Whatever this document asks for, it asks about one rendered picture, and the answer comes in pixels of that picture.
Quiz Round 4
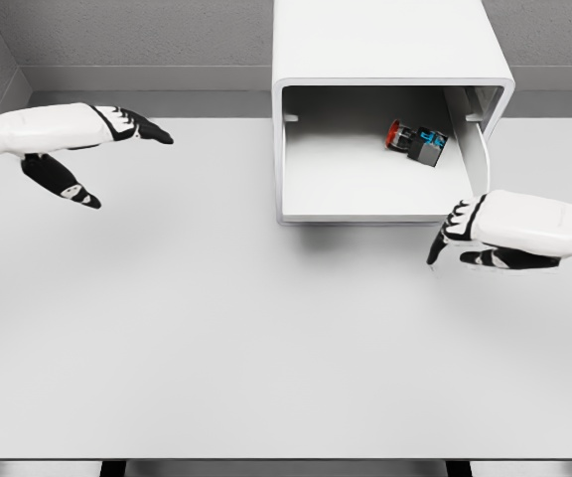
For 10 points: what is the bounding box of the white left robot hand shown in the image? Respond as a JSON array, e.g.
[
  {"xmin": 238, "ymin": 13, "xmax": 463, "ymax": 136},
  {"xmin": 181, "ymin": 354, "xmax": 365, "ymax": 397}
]
[{"xmin": 10, "ymin": 102, "xmax": 175, "ymax": 211}]

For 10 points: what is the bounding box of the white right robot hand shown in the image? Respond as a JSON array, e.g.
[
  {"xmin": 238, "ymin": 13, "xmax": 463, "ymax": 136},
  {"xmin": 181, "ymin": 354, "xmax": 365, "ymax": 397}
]
[{"xmin": 425, "ymin": 189, "xmax": 572, "ymax": 272}]

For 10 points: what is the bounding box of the white sliding cabinet drawer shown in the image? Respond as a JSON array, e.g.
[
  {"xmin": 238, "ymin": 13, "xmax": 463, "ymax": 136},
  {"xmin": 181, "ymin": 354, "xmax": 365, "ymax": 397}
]
[{"xmin": 281, "ymin": 84, "xmax": 492, "ymax": 224}]

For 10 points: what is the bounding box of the white tabletop storage cabinet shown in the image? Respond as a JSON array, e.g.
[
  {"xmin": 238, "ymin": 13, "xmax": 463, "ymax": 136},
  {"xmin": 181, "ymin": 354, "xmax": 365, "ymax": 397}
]
[{"xmin": 270, "ymin": 0, "xmax": 516, "ymax": 228}]

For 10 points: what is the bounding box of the black load switch red button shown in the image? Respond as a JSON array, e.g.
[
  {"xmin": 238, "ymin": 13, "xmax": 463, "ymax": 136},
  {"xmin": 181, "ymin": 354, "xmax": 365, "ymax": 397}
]
[{"xmin": 383, "ymin": 117, "xmax": 448, "ymax": 170}]

